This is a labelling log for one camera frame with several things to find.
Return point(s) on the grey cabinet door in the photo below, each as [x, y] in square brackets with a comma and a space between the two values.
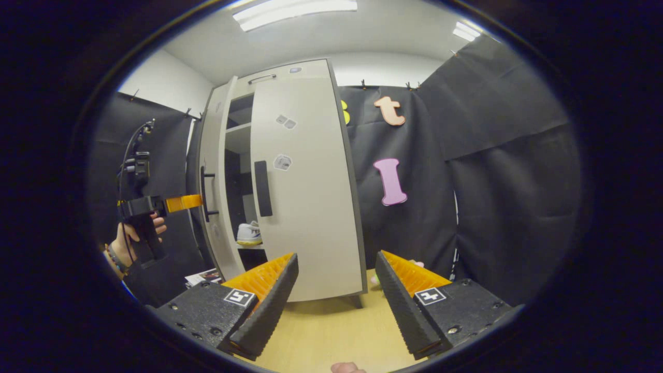
[215, 134]
[311, 207]

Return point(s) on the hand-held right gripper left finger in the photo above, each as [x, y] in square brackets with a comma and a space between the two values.
[269, 311]

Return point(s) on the large ceiling light panel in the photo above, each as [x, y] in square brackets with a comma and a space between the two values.
[295, 11]

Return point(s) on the white sneaker shoe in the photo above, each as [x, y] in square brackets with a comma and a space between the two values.
[249, 234]

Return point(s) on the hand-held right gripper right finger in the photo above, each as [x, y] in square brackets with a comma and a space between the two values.
[404, 311]

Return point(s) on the small ceiling light panel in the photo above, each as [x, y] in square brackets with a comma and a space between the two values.
[467, 31]

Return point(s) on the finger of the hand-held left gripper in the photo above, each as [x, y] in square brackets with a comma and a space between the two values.
[184, 203]

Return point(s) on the black backdrop cloth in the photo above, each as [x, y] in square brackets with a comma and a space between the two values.
[507, 181]

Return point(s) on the printed leaflet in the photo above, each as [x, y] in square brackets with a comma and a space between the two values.
[204, 277]

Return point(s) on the grey cabinet drawer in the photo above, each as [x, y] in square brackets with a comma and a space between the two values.
[305, 72]

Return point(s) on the pink green plush toy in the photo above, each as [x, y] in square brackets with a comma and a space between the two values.
[417, 263]

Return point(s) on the grey shoe cabinet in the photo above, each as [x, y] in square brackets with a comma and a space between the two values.
[239, 140]

